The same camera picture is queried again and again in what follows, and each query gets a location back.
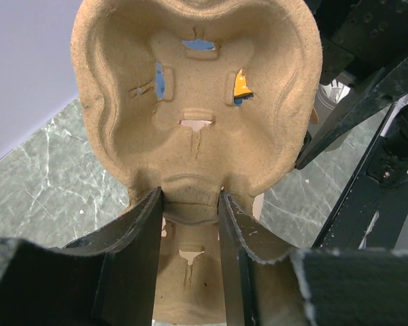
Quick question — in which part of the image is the grey cylindrical straw holder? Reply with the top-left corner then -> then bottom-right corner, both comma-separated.
307,80 -> 350,137

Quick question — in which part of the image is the black mounting base rail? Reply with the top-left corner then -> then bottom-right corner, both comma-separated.
313,103 -> 408,249

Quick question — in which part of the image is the pink cream paper gift bag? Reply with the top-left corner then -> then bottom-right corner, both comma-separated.
178,120 -> 265,266

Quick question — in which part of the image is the blue lettered cloth placemat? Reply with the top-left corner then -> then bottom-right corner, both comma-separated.
155,39 -> 215,100

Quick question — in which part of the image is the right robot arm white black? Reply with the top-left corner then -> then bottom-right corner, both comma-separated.
296,1 -> 408,170

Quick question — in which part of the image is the brown pulp cup carrier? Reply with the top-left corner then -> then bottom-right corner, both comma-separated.
71,1 -> 322,325

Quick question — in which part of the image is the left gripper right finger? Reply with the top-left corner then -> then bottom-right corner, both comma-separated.
218,192 -> 408,325

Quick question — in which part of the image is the orange dotted plate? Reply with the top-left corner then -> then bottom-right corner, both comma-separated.
233,69 -> 253,98

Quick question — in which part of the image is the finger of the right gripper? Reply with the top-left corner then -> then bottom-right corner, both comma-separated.
295,52 -> 408,170

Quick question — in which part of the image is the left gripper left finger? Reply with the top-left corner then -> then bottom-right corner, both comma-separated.
0,187 -> 163,325

